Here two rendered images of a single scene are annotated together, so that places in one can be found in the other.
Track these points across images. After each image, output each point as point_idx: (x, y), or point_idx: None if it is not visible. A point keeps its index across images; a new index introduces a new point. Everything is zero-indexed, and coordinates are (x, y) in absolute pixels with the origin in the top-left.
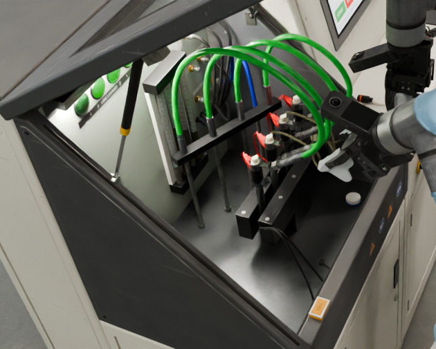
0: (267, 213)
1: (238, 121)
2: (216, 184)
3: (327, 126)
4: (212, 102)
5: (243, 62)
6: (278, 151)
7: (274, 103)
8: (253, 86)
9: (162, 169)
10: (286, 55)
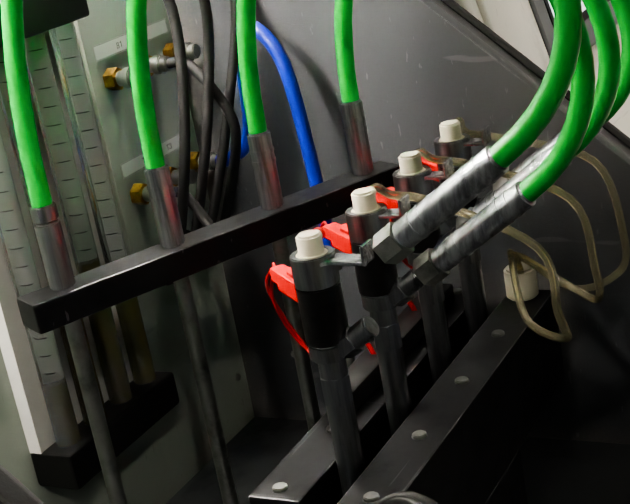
0: (371, 482)
1: (261, 212)
2: (212, 498)
3: (576, 66)
4: (181, 186)
5: (275, 55)
6: (403, 324)
7: (380, 170)
8: (313, 140)
9: (0, 387)
10: (410, 19)
